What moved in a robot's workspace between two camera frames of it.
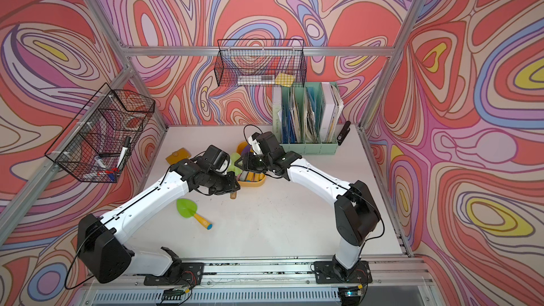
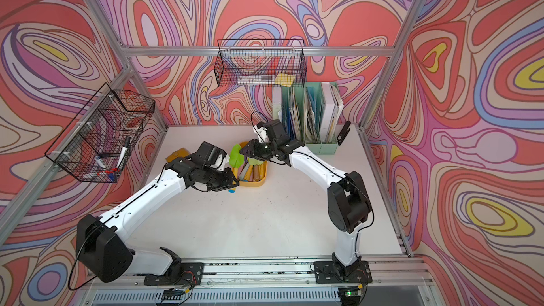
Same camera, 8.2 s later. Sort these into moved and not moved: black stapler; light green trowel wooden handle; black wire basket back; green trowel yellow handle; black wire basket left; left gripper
Moved: light green trowel wooden handle; green trowel yellow handle
Not moved: left gripper; black wire basket back; black stapler; black wire basket left
